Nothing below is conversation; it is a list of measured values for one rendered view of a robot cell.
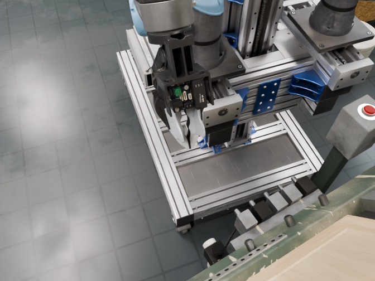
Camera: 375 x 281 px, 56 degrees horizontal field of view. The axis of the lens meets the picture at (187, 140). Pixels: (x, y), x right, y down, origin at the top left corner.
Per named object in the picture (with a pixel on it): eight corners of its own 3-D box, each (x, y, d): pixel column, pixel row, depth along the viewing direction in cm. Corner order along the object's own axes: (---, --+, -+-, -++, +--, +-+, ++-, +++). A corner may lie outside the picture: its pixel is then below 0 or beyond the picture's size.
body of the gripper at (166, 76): (169, 121, 52) (152, 40, 47) (156, 102, 60) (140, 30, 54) (216, 108, 54) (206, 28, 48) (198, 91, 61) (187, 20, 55)
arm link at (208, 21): (225, 41, 106) (229, 0, 94) (180, 44, 105) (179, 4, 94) (218, 16, 112) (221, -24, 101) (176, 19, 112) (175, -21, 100)
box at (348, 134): (347, 125, 136) (367, 93, 121) (371, 147, 130) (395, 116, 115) (325, 137, 133) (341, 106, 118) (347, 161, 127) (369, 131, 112)
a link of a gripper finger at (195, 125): (198, 160, 59) (190, 111, 55) (187, 145, 64) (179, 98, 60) (215, 155, 60) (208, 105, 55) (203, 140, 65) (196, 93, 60)
